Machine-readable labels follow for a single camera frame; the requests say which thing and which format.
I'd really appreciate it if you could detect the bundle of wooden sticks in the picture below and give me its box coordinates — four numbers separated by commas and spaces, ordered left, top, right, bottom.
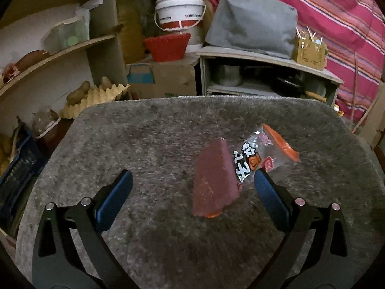
296, 26, 324, 45

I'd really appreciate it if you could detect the clear plastic container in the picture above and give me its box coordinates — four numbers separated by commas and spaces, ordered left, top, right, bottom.
40, 16, 89, 55

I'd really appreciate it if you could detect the broom stick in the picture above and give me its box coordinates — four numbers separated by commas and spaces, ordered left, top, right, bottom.
351, 51, 359, 124

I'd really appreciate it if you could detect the grey cloth cover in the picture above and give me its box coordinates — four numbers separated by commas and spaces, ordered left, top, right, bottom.
205, 0, 298, 59

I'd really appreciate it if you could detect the plastic jar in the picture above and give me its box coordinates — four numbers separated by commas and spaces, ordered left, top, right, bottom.
32, 108, 62, 154

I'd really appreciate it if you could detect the clear snack wrapper orange edge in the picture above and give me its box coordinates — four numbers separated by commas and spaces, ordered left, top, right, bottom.
233, 123, 300, 184

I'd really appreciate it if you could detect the wooden shelf unit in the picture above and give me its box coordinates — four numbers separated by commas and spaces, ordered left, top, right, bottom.
0, 0, 128, 139

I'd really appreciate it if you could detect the sweet potato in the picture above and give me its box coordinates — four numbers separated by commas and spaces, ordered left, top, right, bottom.
15, 51, 50, 71

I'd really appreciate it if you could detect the black pan wooden handle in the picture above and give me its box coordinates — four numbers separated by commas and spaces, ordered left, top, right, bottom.
275, 75, 328, 102

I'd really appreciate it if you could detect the yellow egg tray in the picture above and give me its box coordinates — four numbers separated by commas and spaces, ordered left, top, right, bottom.
60, 83, 131, 119

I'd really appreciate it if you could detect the yellow oil bottle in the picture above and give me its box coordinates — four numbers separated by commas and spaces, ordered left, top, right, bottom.
116, 0, 145, 64

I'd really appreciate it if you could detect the low grey cabinet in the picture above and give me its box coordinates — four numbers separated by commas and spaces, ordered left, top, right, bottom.
196, 46, 344, 106

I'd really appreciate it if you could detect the cardboard box blue label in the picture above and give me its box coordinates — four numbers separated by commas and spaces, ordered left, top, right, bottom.
126, 62, 197, 100

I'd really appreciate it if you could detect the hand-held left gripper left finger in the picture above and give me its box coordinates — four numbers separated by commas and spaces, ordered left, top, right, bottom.
32, 169, 142, 289

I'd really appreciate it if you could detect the yellow slatted box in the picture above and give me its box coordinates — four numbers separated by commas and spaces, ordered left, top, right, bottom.
293, 36, 328, 71

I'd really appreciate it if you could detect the red striped cloth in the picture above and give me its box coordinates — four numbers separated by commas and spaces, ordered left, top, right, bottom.
199, 0, 385, 124

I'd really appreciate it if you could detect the wooden stick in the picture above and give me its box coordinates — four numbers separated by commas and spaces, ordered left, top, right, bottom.
353, 93, 382, 133

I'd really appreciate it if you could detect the white plastic bucket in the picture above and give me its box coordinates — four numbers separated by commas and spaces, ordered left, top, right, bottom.
154, 0, 206, 32

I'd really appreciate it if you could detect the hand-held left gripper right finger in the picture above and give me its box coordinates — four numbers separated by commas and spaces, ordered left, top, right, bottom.
250, 169, 354, 289

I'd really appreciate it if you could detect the blue plastic crate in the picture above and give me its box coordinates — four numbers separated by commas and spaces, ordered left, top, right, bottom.
0, 131, 45, 229

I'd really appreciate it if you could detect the red plastic basket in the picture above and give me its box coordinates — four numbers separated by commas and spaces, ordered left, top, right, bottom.
143, 33, 191, 63

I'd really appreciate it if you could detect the steel pot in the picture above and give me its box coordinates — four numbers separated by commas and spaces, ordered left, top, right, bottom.
215, 65, 243, 87

